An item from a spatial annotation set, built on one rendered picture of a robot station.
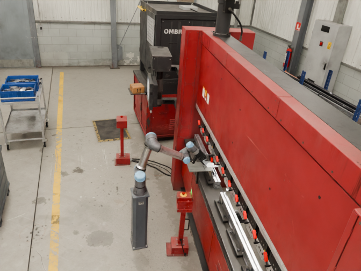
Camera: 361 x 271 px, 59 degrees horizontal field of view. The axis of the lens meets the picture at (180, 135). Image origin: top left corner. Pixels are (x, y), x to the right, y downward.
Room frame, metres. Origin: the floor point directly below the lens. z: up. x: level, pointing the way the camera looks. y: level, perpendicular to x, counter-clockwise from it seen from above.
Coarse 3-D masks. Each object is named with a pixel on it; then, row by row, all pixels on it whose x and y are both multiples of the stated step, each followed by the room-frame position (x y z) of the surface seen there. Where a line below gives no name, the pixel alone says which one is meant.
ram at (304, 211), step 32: (224, 96) 2.84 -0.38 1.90; (224, 128) 2.72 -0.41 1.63; (256, 128) 2.09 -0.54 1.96; (224, 160) 2.59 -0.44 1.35; (256, 160) 1.99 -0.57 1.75; (288, 160) 1.62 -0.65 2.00; (256, 192) 1.88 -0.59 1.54; (288, 192) 1.53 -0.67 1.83; (320, 192) 1.29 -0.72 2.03; (288, 224) 1.45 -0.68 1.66; (320, 224) 1.22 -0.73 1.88; (288, 256) 1.36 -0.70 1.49; (320, 256) 1.15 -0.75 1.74
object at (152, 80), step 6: (150, 78) 4.06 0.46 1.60; (150, 84) 3.84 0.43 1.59; (156, 84) 3.91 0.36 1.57; (150, 90) 3.84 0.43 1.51; (156, 90) 3.88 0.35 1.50; (150, 96) 3.84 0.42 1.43; (156, 96) 3.88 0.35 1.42; (150, 102) 3.84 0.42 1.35; (156, 102) 3.88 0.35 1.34; (150, 108) 3.84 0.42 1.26
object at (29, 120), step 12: (0, 96) 4.69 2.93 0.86; (36, 96) 4.90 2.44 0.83; (0, 108) 4.45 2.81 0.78; (12, 108) 5.28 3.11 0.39; (36, 108) 5.42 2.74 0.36; (12, 120) 4.91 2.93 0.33; (24, 120) 4.95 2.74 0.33; (36, 120) 4.99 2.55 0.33; (48, 120) 5.41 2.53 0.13; (12, 132) 4.48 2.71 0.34; (24, 132) 4.54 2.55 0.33
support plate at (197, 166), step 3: (195, 162) 3.05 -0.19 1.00; (198, 162) 3.05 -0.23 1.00; (189, 165) 2.98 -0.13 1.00; (192, 165) 2.99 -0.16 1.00; (195, 165) 2.99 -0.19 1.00; (198, 165) 3.00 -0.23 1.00; (201, 165) 3.00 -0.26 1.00; (189, 168) 2.92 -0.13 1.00; (192, 168) 2.92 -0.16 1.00; (195, 168) 2.93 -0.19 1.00; (198, 168) 2.93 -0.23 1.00; (201, 168) 2.94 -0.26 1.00; (207, 168) 2.95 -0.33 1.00; (210, 168) 2.95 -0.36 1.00; (189, 171) 2.87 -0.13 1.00; (192, 171) 2.87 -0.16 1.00; (195, 171) 2.88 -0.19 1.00; (198, 171) 2.88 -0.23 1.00; (201, 171) 2.89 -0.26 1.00; (204, 171) 2.90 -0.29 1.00; (207, 171) 2.90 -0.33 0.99; (210, 171) 2.91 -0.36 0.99
